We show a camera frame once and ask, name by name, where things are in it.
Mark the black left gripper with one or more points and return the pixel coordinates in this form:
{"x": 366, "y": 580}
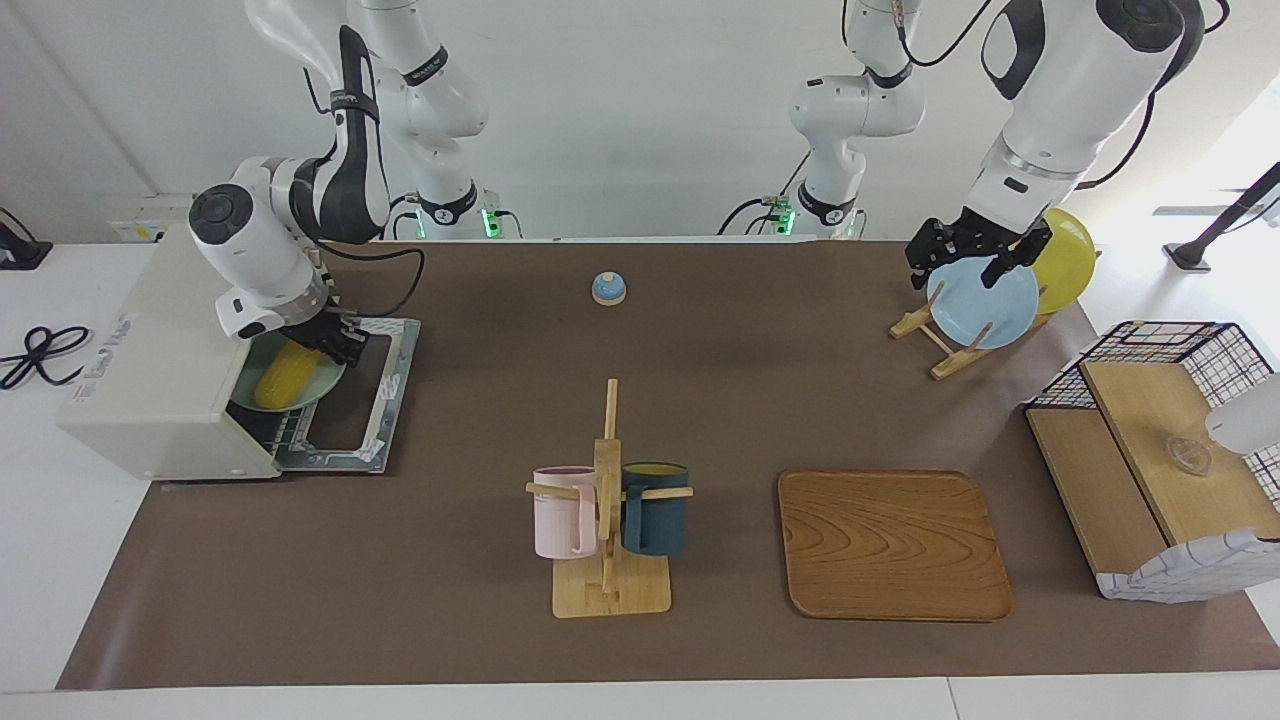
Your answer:
{"x": 975, "y": 238}

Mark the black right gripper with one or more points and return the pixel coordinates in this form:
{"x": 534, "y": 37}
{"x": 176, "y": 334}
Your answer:
{"x": 330, "y": 335}

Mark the light green plate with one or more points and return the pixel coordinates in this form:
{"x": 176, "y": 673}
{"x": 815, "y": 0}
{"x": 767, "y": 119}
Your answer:
{"x": 325, "y": 385}

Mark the yellow corn cob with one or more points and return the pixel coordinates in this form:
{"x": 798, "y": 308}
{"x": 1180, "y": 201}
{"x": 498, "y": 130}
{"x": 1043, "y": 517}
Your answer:
{"x": 285, "y": 378}

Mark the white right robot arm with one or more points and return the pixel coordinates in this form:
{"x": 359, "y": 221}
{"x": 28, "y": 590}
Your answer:
{"x": 250, "y": 240}

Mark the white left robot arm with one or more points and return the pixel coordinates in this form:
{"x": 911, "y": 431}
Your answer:
{"x": 1080, "y": 90}

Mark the white toaster oven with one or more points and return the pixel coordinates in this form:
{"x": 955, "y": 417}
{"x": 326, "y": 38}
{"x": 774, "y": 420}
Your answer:
{"x": 150, "y": 370}

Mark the light blue plate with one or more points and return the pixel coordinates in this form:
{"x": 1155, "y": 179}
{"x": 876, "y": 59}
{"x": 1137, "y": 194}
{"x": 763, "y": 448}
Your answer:
{"x": 980, "y": 312}

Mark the wooden plate rack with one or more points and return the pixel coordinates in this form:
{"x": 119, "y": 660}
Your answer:
{"x": 955, "y": 362}

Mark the yellow plate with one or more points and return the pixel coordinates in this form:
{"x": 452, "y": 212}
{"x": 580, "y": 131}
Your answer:
{"x": 1068, "y": 265}

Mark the brown table mat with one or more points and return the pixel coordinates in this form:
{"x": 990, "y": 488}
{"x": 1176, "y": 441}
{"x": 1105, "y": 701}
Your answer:
{"x": 480, "y": 420}

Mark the black tripod stand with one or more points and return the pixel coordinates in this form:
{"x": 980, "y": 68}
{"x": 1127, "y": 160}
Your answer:
{"x": 1190, "y": 255}

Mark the pink mug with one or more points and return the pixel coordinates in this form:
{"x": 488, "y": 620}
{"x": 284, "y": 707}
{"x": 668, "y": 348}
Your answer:
{"x": 560, "y": 515}

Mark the small blue call bell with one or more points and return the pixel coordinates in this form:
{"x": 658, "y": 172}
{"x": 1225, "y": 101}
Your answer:
{"x": 609, "y": 289}

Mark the brown wooden tray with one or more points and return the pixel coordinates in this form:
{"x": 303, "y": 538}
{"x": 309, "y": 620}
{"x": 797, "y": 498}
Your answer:
{"x": 890, "y": 550}

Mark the small clear glass dish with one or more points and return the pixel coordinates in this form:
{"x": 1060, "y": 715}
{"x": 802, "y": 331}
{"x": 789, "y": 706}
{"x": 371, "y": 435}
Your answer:
{"x": 1188, "y": 456}

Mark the white rounded device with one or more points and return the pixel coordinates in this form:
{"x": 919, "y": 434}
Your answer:
{"x": 1250, "y": 420}

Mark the black stand foot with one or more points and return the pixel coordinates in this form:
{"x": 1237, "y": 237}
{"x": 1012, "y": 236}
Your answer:
{"x": 20, "y": 255}

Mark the dark teal mug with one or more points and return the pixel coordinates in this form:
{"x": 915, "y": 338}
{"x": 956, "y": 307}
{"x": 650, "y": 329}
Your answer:
{"x": 660, "y": 520}

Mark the wooden mug rack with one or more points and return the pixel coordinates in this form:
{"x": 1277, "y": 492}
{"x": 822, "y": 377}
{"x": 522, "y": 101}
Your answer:
{"x": 610, "y": 595}

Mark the white checked cloth liner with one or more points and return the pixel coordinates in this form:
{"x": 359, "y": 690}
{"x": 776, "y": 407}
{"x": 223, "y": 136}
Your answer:
{"x": 1180, "y": 575}

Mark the white wall socket box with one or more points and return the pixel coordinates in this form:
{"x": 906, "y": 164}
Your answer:
{"x": 135, "y": 231}

